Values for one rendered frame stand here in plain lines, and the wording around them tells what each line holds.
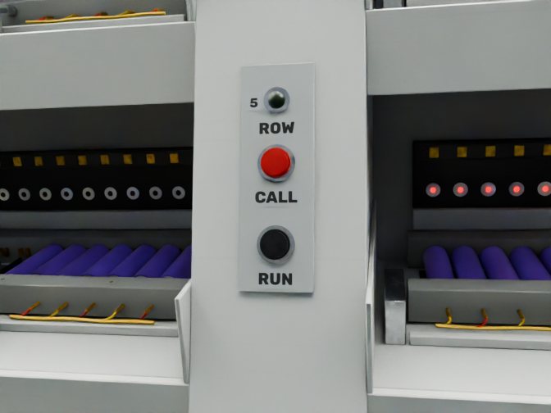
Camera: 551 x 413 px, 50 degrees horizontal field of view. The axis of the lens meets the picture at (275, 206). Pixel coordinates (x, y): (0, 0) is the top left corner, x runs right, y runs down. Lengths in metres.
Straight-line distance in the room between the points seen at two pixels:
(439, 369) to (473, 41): 0.17
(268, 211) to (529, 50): 0.16
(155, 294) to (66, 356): 0.06
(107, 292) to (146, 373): 0.08
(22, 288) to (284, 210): 0.21
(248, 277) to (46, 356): 0.14
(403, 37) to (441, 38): 0.02
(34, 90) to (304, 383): 0.23
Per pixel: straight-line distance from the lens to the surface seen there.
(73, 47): 0.38
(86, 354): 0.38
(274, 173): 0.31
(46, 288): 0.43
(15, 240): 0.56
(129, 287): 0.40
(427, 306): 0.38
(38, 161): 0.55
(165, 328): 0.38
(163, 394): 0.34
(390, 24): 0.33
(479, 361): 0.35
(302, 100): 0.32
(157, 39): 0.36
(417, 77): 0.33
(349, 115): 0.32
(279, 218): 0.31
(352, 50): 0.33
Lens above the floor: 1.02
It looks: 4 degrees up
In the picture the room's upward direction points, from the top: straight up
